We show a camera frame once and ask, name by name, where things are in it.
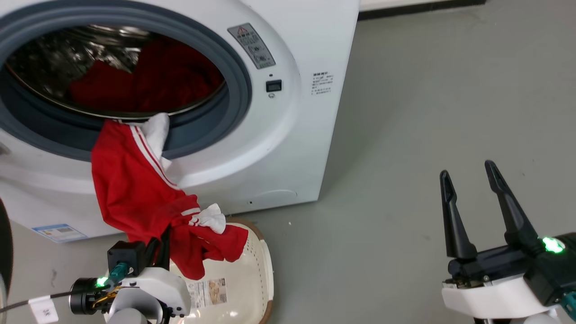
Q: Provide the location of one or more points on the round drain filter cover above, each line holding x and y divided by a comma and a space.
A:
276, 198

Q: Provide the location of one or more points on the printed basket label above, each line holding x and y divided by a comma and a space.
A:
208, 292

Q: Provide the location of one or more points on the black door latch socket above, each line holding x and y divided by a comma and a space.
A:
273, 85

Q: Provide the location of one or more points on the black glass washing machine door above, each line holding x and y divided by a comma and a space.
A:
4, 252

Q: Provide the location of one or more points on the blue energy label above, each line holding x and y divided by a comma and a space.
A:
58, 232

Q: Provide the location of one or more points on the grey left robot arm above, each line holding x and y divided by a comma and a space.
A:
129, 317

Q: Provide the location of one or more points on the grey warning sticker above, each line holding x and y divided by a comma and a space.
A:
252, 45

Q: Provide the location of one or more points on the white front-load washing machine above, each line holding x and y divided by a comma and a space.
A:
288, 135

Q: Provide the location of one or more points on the black wrist camera unit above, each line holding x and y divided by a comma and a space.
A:
551, 274
126, 256

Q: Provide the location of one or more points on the white text sticker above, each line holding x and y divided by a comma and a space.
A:
322, 83

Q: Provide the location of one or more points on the black left wrist camera unit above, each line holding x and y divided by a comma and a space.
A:
126, 256

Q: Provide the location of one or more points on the cream perforated laundry basket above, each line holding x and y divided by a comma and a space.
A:
245, 288

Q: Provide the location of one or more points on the black right wrist camera unit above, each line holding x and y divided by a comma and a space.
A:
551, 274

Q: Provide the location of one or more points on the red garment with white stripes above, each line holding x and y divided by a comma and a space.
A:
130, 189

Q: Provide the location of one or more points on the plain red garment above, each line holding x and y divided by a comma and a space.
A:
175, 76

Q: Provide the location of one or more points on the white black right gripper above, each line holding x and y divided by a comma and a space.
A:
490, 288

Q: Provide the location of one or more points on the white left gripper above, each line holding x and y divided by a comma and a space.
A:
162, 288

